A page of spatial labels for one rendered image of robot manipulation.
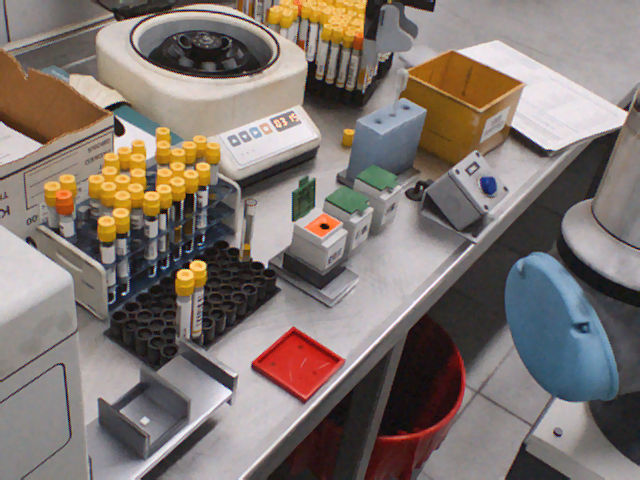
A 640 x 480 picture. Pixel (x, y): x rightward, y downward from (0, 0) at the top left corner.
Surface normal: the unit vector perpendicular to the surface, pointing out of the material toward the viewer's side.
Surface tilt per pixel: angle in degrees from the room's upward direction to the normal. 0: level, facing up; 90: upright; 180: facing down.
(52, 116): 90
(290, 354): 0
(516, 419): 0
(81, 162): 92
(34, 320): 89
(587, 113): 0
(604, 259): 46
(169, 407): 90
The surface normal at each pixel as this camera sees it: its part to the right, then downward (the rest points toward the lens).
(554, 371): -0.95, 0.21
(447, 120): -0.64, 0.41
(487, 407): 0.14, -0.76
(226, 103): 0.70, 0.52
